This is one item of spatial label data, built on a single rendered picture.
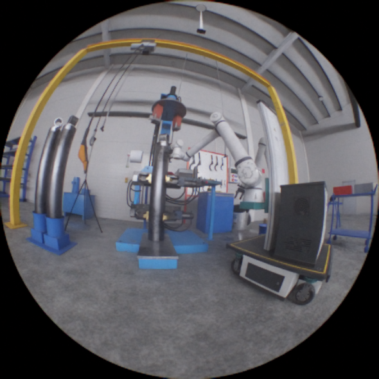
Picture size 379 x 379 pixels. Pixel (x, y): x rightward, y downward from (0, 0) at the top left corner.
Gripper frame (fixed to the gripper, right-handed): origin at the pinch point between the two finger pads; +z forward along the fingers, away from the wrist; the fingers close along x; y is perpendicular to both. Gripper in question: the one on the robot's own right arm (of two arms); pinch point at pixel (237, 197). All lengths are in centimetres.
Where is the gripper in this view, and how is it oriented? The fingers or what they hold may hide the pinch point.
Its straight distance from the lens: 179.1
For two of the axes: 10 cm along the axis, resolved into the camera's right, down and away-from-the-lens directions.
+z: -3.7, 9.1, 1.9
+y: 4.6, 3.6, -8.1
